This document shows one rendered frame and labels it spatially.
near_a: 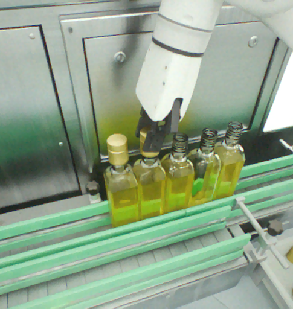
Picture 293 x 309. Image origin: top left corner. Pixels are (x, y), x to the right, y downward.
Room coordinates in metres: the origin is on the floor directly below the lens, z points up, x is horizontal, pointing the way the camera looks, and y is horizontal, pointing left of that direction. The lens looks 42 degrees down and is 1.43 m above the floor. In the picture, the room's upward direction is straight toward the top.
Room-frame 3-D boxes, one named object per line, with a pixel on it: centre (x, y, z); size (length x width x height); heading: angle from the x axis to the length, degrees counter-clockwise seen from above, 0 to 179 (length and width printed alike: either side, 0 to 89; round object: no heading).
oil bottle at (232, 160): (0.41, -0.18, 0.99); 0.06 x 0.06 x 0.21; 18
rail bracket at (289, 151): (0.57, -0.41, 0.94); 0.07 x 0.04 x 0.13; 18
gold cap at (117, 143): (0.34, 0.04, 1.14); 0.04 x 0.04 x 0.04
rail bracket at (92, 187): (0.40, 0.12, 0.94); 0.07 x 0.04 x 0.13; 18
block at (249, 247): (0.32, -0.23, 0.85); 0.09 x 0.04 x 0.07; 18
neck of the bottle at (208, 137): (0.39, -0.12, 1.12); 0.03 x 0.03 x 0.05
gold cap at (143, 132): (0.36, -0.01, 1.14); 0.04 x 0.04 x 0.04
